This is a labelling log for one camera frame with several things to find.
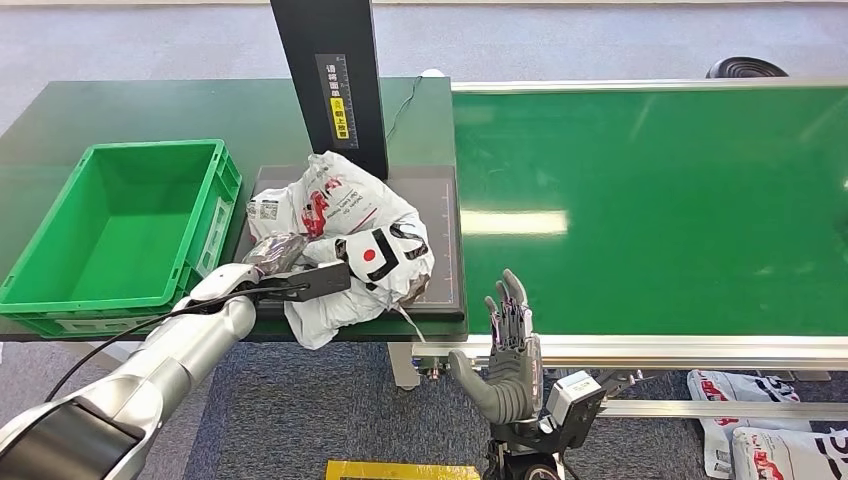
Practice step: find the white package with black letters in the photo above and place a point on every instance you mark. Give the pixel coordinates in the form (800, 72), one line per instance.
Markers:
(782, 457)

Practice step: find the black weighing scale with column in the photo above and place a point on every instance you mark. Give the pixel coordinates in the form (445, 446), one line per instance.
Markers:
(437, 199)

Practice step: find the white package red black print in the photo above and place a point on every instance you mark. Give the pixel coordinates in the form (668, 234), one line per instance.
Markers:
(344, 199)

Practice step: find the small white round knob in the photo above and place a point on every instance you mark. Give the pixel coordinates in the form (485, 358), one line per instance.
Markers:
(433, 73)

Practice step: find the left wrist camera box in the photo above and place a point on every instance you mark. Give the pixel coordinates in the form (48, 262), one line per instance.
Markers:
(318, 281)

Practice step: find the white package red logo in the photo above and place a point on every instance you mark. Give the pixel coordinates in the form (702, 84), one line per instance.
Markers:
(729, 385)

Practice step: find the black ribbed round base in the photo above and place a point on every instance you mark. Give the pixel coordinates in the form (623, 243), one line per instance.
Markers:
(745, 68)

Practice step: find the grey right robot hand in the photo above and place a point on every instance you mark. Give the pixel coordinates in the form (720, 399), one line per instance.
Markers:
(513, 391)

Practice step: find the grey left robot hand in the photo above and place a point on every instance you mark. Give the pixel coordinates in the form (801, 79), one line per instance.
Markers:
(278, 253)

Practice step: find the white slanted table leg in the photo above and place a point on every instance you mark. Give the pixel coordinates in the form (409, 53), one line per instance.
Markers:
(86, 350)

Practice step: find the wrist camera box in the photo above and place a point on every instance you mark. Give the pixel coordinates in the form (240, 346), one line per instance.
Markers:
(576, 414)
(318, 281)

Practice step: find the green conveyor belt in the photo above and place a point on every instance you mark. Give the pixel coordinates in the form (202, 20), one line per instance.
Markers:
(662, 199)

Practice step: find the green plastic crate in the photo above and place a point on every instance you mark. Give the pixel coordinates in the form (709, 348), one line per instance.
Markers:
(119, 252)

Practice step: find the white upright table leg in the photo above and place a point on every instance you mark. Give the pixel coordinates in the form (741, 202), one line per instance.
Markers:
(404, 368)

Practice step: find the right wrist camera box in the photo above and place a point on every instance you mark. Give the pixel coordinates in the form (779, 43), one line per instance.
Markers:
(576, 414)

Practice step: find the aluminium conveyor frame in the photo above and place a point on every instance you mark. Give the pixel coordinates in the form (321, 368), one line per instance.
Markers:
(596, 85)

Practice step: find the yellow floor tape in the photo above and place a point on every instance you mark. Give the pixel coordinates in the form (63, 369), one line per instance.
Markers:
(397, 468)

